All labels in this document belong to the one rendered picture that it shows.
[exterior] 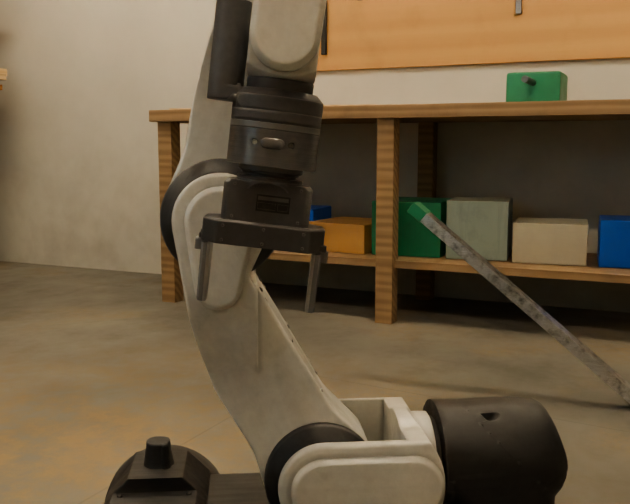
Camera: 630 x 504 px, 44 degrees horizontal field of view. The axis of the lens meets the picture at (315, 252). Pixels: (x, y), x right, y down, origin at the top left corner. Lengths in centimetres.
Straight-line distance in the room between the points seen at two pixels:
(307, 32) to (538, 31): 286
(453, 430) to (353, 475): 15
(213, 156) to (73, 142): 375
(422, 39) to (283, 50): 295
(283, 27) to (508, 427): 59
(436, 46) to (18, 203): 266
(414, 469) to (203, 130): 48
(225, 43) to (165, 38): 355
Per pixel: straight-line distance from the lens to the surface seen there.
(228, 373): 98
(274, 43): 72
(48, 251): 487
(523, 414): 108
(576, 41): 352
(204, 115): 94
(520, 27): 357
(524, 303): 223
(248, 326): 93
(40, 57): 485
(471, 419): 105
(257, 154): 73
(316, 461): 97
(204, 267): 78
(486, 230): 313
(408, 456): 99
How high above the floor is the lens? 70
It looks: 8 degrees down
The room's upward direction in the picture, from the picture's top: straight up
